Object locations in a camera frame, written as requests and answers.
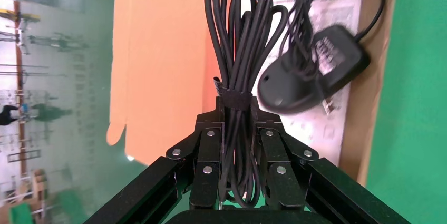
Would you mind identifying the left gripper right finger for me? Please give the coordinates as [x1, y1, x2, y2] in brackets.
[250, 97, 410, 224]

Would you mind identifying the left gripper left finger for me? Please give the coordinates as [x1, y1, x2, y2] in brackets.
[83, 96, 225, 224]

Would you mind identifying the black wired computer mouse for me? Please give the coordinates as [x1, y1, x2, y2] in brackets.
[257, 0, 385, 115]

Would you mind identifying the black data cable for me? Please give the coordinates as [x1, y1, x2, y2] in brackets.
[204, 0, 289, 210]

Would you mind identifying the brown cardboard box open lid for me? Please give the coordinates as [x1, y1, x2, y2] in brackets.
[106, 0, 401, 187]

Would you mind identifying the white printed paper sheet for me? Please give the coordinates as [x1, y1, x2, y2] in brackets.
[241, 0, 366, 167]

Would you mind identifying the green table mat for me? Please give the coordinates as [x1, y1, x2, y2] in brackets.
[365, 0, 447, 224]

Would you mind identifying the person in dark clothes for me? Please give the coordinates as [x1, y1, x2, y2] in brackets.
[0, 105, 21, 126]

